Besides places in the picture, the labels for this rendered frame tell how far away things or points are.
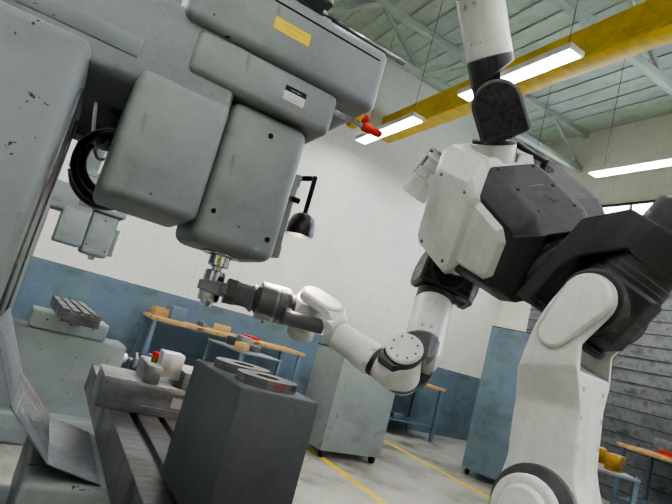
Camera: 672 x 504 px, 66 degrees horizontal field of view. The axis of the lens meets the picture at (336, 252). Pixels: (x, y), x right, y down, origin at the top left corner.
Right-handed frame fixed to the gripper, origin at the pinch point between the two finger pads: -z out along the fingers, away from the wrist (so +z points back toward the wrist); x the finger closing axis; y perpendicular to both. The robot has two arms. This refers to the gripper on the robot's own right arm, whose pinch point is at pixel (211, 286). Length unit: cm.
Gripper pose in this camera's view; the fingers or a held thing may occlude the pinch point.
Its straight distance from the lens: 121.5
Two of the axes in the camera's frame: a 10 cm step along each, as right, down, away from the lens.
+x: 2.5, -0.9, -9.6
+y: -2.5, 9.6, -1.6
